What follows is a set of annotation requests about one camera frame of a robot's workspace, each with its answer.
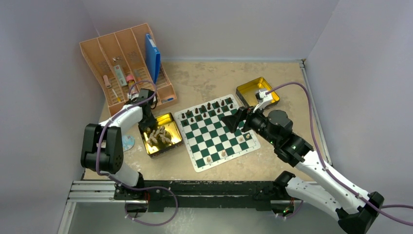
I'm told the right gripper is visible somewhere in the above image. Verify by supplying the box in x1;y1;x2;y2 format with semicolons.
221;102;280;146

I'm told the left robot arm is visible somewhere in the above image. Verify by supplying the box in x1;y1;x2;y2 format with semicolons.
80;89;156;199

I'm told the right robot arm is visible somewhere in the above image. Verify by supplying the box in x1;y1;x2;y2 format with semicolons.
221;107;384;234

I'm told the gold tin with pieces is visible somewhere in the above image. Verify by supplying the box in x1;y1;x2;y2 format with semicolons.
139;113;184;158

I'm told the green white chess board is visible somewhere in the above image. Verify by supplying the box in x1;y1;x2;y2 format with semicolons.
173;95;261;173

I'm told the blue round card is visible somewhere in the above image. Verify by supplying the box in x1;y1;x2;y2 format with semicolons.
122;135;135;152

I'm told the empty gold tin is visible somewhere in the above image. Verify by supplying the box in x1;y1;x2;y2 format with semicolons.
236;77;272;107

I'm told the grey green box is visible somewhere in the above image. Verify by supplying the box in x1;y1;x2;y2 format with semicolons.
113;65;128;87

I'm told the pink cap bottle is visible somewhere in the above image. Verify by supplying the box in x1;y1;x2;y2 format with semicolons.
126;75;135;86

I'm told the pink eraser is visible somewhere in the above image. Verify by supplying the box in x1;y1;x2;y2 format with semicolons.
102;75;112;88

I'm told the blue folder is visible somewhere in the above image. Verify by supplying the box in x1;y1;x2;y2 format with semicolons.
145;33;161;83

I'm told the pink desk organizer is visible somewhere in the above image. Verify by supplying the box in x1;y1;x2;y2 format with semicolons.
79;22;178;117

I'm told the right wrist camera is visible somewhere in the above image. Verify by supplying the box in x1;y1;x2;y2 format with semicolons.
253;89;273;113

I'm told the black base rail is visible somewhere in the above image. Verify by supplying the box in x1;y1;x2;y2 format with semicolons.
69;180;323;214

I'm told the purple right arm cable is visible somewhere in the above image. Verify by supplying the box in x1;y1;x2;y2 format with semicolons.
265;81;413;227

